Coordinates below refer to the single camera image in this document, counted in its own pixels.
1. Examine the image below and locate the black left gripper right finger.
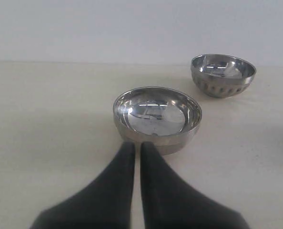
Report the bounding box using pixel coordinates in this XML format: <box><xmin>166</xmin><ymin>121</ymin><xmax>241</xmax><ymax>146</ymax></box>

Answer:
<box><xmin>140</xmin><ymin>142</ymin><xmax>250</xmax><ymax>229</ymax></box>

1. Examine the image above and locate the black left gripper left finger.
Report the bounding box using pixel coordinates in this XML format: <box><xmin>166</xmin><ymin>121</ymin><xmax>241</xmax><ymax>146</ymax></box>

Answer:
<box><xmin>31</xmin><ymin>142</ymin><xmax>135</xmax><ymax>229</ymax></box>

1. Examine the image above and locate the wide shallow steel bowl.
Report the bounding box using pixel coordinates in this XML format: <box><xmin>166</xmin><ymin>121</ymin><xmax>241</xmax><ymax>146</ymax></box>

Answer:
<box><xmin>112</xmin><ymin>86</ymin><xmax>202</xmax><ymax>155</ymax></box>

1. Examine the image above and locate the patterned deep steel bowl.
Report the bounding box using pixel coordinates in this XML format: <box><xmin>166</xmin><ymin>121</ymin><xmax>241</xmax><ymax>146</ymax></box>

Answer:
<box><xmin>191</xmin><ymin>54</ymin><xmax>256</xmax><ymax>98</ymax></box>

